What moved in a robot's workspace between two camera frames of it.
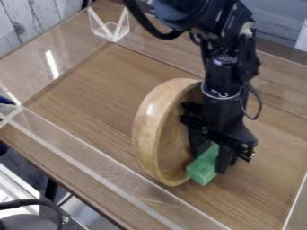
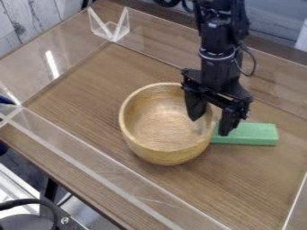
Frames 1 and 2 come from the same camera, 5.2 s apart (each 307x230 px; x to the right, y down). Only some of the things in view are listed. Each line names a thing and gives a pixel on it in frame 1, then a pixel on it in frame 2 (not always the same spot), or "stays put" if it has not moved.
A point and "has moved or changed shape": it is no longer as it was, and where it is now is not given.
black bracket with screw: (67, 223) stays put
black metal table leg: (51, 190) stays put
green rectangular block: (203, 167) → (249, 134)
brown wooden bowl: (159, 136) has moved or changed shape
